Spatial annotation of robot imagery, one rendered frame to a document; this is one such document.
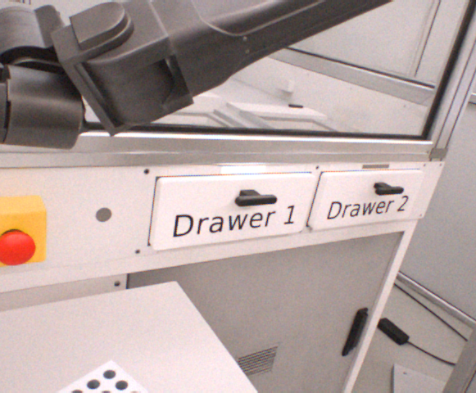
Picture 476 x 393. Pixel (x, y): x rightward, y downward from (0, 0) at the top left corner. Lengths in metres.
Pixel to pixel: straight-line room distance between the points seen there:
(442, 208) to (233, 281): 1.72
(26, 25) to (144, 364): 0.38
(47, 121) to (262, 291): 0.63
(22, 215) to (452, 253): 2.13
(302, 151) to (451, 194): 1.68
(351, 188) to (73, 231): 0.50
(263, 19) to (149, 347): 0.41
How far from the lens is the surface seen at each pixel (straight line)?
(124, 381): 0.49
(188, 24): 0.32
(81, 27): 0.33
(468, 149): 2.33
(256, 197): 0.65
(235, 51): 0.34
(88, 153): 0.58
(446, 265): 2.45
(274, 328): 0.98
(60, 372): 0.55
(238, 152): 0.67
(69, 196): 0.59
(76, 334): 0.60
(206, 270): 0.77
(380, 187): 0.87
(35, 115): 0.34
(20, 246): 0.53
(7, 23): 0.41
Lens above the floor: 1.15
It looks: 23 degrees down
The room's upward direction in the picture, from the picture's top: 12 degrees clockwise
